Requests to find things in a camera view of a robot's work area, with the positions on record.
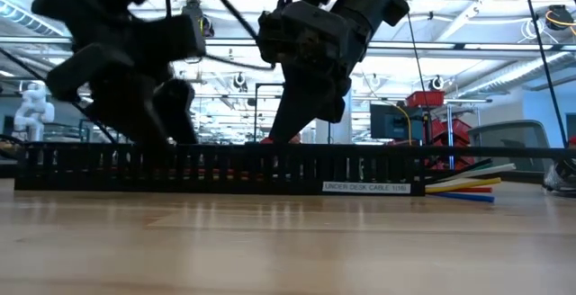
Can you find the white robot figure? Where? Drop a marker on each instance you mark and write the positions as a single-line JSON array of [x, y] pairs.
[[33, 110]]

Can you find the red shelf bins rack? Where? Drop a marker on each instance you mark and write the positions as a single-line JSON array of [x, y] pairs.
[[459, 133]]

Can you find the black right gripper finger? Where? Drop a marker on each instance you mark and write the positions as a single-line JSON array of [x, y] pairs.
[[343, 101], [306, 101]]

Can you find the black duct cover strip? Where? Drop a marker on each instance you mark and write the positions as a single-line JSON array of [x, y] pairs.
[[495, 152]]

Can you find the black computer monitor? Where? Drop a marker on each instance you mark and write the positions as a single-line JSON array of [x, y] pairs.
[[387, 124]]

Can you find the red storage bin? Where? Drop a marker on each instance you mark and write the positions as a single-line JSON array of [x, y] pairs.
[[425, 99]]

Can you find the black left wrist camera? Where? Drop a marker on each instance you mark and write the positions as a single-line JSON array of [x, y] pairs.
[[180, 36]]

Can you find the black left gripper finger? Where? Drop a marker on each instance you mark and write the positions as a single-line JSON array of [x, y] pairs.
[[177, 110], [130, 124]]

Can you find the grey mesh office chair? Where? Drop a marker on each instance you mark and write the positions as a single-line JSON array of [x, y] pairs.
[[508, 133]]

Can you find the white building pillar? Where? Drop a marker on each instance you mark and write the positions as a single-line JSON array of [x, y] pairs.
[[344, 131]]

